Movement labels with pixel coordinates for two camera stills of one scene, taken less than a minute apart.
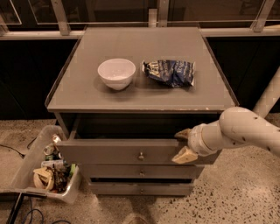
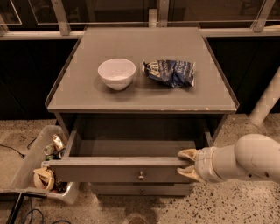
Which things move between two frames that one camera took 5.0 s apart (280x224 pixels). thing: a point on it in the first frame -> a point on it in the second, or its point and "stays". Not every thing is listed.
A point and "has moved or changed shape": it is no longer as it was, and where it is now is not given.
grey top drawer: (129, 139) has moved or changed shape
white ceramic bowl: (116, 73) stays
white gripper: (194, 142) -> (205, 164)
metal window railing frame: (156, 18) stays
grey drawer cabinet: (121, 95) stays
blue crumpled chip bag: (171, 73) stays
